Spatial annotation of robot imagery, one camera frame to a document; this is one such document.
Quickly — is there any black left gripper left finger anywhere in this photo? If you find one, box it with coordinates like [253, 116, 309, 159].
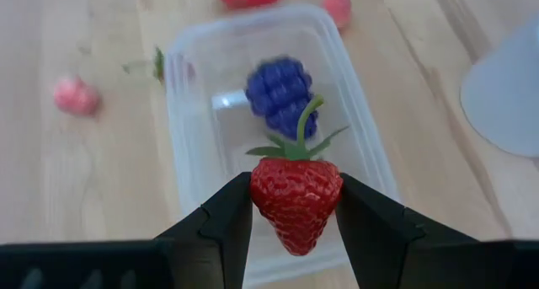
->
[153, 171, 254, 289]

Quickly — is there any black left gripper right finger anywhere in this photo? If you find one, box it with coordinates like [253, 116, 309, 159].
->
[335, 173, 479, 289]

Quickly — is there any red strawberry long green stem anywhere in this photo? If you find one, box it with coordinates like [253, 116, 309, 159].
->
[245, 94, 350, 257]

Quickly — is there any blue-purple toy berry cluster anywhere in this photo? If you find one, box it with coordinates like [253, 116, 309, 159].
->
[244, 56, 320, 142]

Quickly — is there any clear plastic tupperware container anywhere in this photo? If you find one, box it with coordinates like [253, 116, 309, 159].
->
[163, 3, 401, 288]

